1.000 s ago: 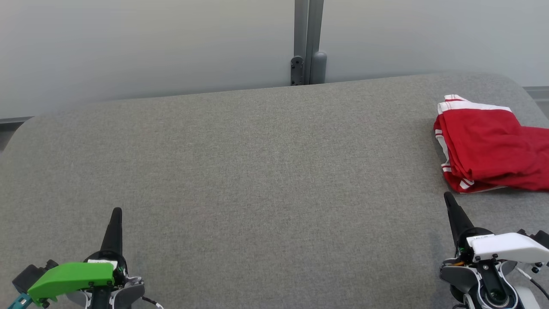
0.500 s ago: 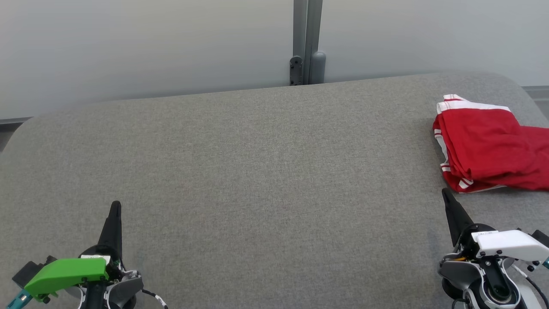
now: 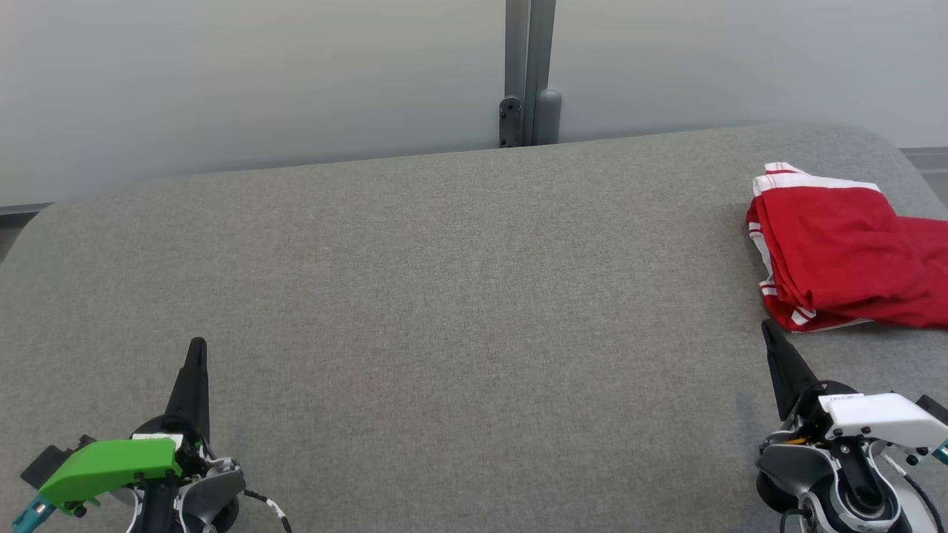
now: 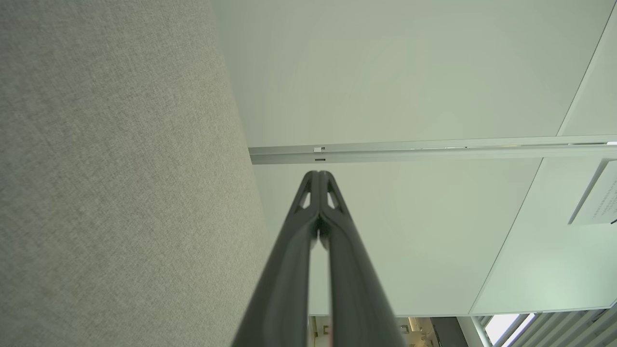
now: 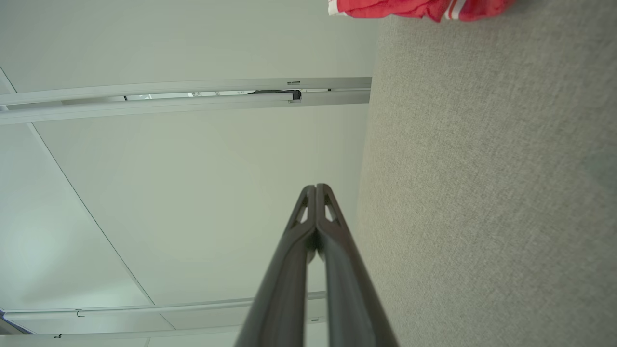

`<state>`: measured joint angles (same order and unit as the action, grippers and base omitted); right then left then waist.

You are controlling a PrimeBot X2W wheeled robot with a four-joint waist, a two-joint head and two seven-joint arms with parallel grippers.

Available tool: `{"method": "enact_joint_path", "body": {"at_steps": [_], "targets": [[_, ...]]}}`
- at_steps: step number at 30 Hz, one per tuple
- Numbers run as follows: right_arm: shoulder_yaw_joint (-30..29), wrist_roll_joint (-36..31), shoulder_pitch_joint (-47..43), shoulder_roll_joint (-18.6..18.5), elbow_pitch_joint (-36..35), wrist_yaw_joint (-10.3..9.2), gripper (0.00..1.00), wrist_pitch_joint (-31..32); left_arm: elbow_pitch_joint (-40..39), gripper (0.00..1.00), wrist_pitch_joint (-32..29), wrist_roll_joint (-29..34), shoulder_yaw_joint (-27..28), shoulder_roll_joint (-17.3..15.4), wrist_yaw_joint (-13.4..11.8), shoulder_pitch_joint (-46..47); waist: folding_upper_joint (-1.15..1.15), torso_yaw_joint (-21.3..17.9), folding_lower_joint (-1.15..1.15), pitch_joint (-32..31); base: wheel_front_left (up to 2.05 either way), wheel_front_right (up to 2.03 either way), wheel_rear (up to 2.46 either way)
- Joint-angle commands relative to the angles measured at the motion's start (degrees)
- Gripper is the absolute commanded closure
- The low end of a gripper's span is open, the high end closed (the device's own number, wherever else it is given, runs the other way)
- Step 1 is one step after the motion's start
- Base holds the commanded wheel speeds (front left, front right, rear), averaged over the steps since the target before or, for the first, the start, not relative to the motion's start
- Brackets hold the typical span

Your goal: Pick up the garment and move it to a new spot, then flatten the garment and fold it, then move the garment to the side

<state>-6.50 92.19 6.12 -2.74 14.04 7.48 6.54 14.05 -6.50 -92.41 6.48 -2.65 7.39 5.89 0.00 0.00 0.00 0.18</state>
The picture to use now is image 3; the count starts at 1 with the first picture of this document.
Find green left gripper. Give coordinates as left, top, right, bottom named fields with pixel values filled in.
left=39, top=338, right=212, bottom=517

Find red shorts with white hem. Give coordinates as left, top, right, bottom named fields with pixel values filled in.
left=748, top=161, right=910, bottom=308

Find grey metal partition post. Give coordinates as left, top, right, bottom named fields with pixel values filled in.
left=504, top=0, right=557, bottom=147

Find red jersey with white trim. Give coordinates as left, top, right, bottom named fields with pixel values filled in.
left=746, top=215, right=948, bottom=332

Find grey rounded post foot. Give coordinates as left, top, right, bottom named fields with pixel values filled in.
left=534, top=89, right=563, bottom=146

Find grey fabric padded bench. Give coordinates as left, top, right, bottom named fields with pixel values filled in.
left=0, top=122, right=948, bottom=533

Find dark grey hinge bracket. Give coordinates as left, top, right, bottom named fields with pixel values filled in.
left=498, top=96, right=523, bottom=149

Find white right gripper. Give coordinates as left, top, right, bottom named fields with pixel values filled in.
left=761, top=318, right=948, bottom=451

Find thin black labelled cable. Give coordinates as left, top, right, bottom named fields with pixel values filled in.
left=242, top=488, right=293, bottom=533

